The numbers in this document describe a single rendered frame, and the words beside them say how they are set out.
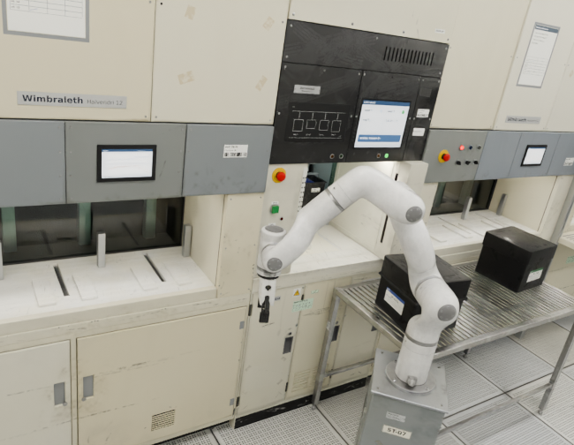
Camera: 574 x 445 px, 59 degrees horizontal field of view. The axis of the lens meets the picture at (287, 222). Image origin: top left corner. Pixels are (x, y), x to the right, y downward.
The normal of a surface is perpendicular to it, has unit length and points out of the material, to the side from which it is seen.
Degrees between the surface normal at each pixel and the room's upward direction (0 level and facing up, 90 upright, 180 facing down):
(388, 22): 92
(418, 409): 90
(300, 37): 90
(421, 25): 92
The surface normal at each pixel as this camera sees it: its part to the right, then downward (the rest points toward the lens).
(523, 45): 0.51, 0.39
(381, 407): -0.23, 0.33
